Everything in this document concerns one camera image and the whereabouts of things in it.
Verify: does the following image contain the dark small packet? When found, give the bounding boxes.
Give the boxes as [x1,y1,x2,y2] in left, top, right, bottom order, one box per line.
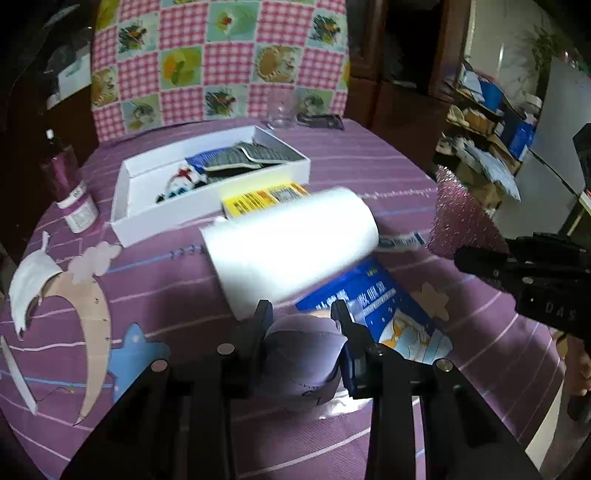
[295,113,345,131]

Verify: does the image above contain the person's right hand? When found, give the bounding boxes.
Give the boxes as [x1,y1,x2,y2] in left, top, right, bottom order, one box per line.
[556,330,591,423]

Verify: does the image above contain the grey plastic bag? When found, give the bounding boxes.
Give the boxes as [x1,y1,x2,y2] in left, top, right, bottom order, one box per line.
[462,143,522,204]

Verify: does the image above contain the purple pump bottle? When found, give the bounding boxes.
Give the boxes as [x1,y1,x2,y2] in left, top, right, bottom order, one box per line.
[44,129,100,234]

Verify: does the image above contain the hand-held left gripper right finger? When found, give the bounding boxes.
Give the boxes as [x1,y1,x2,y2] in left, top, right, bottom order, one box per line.
[331,299,543,480]

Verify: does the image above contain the yellow packet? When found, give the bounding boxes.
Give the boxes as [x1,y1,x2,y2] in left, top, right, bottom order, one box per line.
[222,182,310,220]

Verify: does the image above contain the clear drinking glass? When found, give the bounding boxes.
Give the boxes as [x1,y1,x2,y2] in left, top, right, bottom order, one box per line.
[265,88,298,131]

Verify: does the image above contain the black and white plush dog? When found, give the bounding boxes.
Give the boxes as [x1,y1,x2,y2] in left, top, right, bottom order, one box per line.
[154,159,208,204]

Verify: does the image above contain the dark wooden cabinet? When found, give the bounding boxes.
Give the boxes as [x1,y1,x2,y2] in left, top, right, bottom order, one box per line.
[0,0,100,259]

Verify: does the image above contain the cluttered storage shelf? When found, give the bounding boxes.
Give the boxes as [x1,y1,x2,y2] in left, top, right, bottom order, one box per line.
[434,60,541,208]

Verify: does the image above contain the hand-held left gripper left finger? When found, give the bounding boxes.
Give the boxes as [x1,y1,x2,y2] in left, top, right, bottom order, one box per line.
[60,299,275,480]

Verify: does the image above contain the white plastic roll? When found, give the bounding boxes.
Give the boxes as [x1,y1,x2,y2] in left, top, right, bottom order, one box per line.
[198,187,380,321]

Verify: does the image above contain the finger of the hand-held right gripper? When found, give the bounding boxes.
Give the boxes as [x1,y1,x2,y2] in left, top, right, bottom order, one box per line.
[453,244,520,291]

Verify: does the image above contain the lavender face mask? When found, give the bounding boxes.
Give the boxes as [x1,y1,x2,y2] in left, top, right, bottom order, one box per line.
[256,314,349,411]

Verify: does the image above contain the pink glittery sponge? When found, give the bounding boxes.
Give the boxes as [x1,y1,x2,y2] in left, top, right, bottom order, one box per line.
[427,166,511,264]

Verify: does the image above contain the brown wooden cabinet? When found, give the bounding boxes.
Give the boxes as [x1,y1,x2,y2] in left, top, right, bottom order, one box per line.
[346,0,472,139]

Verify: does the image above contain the white cardboard box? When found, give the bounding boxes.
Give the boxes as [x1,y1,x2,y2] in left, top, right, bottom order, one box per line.
[110,124,311,247]

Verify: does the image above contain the white carton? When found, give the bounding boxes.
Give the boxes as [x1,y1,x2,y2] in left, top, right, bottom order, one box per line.
[58,53,93,100]

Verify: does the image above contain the pink checked printed cushion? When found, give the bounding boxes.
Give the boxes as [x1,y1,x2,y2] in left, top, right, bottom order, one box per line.
[90,0,352,144]

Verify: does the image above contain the small blue white packet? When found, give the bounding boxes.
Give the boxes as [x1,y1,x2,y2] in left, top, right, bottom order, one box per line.
[376,231,426,252]

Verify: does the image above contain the grey plaid cloth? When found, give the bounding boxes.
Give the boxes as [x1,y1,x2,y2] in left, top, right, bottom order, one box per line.
[203,142,301,174]

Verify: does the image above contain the blue eye mask packet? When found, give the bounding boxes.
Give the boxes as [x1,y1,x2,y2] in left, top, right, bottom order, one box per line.
[295,258,455,370]

